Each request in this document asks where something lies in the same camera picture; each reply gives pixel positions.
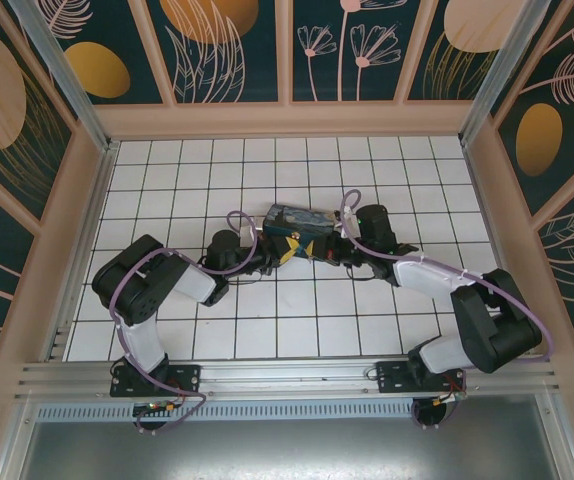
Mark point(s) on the starry night tin box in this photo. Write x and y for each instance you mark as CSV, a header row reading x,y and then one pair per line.
x,y
297,220

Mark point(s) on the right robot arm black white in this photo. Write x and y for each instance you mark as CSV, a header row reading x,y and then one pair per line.
x,y
492,325

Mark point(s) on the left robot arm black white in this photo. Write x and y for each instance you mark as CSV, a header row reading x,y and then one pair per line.
x,y
127,285

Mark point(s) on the small circuit board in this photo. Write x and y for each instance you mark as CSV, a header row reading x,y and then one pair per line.
x,y
154,407

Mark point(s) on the orange power connector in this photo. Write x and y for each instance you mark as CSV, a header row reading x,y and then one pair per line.
x,y
449,398

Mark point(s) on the grey metal sheet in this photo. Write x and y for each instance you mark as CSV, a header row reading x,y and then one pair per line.
x,y
287,450

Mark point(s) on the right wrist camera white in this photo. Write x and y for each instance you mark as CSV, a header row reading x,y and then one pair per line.
x,y
346,217

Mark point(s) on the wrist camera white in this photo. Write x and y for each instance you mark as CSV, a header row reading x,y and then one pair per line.
x,y
245,230
346,217

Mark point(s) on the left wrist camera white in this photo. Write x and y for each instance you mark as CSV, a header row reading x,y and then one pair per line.
x,y
245,230

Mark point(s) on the aluminium profile rail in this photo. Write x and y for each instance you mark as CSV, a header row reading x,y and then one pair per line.
x,y
287,377

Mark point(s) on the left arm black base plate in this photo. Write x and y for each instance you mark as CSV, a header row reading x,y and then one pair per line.
x,y
187,377

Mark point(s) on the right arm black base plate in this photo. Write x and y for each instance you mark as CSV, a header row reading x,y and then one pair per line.
x,y
392,380

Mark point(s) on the aluminium corner post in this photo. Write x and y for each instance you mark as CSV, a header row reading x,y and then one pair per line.
x,y
62,65
497,65

